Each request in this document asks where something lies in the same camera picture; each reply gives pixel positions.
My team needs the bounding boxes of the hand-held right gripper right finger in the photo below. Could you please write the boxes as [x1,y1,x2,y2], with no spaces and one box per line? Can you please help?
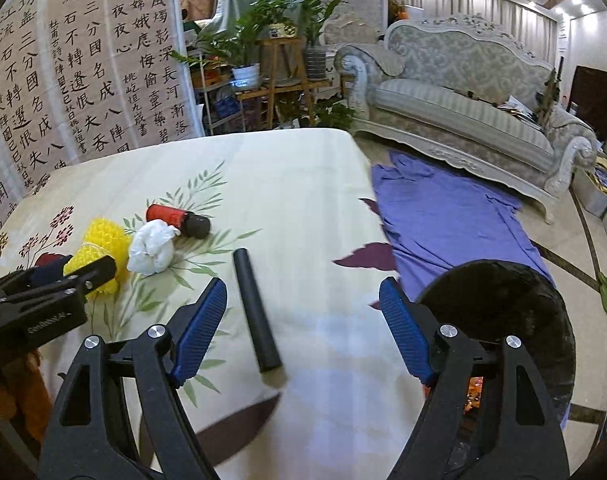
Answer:
[378,276,571,480]

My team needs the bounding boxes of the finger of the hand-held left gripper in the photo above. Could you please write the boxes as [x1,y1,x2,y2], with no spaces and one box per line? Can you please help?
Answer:
[3,255,118,306]
[0,260,68,301]

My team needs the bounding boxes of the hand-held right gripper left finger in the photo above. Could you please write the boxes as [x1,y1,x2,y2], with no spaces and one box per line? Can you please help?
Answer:
[38,276,229,480]

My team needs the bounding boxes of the yellow foam fruit net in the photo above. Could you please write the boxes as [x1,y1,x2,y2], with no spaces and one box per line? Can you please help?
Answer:
[63,216,134,295]

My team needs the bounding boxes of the black foam tube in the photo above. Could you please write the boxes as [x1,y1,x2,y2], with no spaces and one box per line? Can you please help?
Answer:
[233,248,283,373]

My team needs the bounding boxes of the large orange bag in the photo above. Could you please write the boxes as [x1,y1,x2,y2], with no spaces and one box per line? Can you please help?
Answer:
[463,375,484,413]

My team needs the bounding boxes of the black trash bag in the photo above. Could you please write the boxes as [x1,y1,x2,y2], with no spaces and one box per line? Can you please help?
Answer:
[416,259,577,480]

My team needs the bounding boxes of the white crumpled tissue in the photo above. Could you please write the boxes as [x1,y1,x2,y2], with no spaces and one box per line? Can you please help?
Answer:
[127,220,181,276]

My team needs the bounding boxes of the red can with dark cap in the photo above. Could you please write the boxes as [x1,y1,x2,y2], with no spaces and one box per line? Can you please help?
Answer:
[146,203,211,239]

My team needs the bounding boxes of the purple cloth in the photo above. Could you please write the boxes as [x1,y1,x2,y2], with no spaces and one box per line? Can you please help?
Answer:
[371,150,557,306]

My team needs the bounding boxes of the low leafy floor plant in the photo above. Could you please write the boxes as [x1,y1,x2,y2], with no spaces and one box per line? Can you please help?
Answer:
[313,100,357,131]

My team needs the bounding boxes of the grey ornate sofa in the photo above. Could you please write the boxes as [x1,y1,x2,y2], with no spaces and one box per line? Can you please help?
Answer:
[335,12,599,223]

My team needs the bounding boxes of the grey storage box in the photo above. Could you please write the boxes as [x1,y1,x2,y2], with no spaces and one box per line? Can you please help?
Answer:
[573,160,607,218]

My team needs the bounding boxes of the plant in white pot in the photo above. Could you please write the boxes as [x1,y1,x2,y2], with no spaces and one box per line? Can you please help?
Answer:
[170,15,261,91]

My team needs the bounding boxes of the papers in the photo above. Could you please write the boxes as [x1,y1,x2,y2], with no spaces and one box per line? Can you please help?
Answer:
[498,95,541,121]

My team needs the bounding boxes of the wooden plant stand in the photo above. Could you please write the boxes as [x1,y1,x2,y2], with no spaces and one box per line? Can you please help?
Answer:
[233,37,334,128]

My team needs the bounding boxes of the dark green toy gun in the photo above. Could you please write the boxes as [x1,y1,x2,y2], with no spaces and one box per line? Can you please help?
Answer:
[536,57,564,126]

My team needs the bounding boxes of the tall plant in grey pot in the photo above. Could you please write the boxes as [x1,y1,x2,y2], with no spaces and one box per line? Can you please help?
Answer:
[290,0,347,81]

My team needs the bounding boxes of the dark brown panel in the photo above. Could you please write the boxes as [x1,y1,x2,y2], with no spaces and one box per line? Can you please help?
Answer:
[568,66,607,143]

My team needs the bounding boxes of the plant in white-green pot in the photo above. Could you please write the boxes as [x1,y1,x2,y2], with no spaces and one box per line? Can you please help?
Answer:
[243,0,304,40]

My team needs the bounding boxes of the beige curtains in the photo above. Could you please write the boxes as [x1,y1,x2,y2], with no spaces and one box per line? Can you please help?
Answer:
[398,0,559,66]

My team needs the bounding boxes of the calligraphy wall hanging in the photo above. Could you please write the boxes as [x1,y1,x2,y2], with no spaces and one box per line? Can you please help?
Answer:
[0,0,204,256]

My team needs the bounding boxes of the white wire rack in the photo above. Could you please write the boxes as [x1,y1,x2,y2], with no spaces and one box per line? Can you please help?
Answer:
[190,50,246,136]

